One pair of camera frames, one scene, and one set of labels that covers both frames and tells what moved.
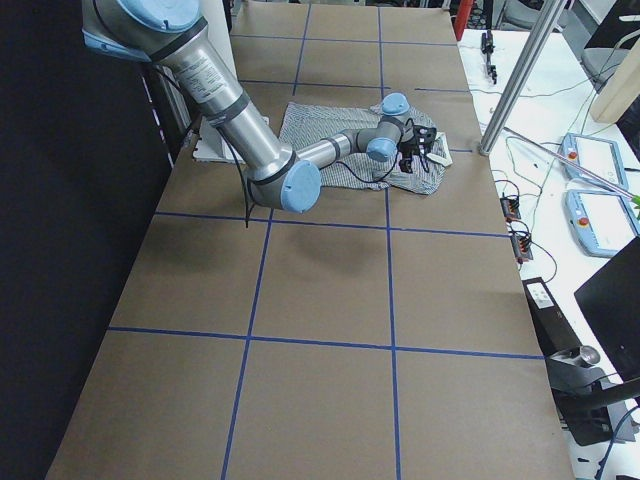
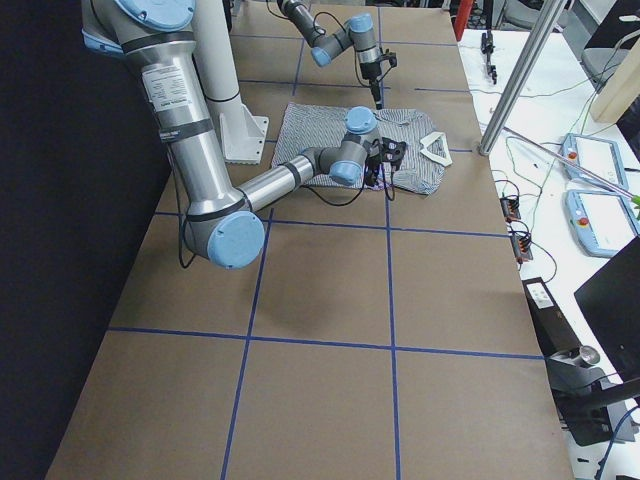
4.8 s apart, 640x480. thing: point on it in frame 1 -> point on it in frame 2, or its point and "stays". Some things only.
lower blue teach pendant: [601, 221] stays
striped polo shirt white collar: [304, 122] stays
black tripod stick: [487, 47] stays
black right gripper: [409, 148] -> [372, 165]
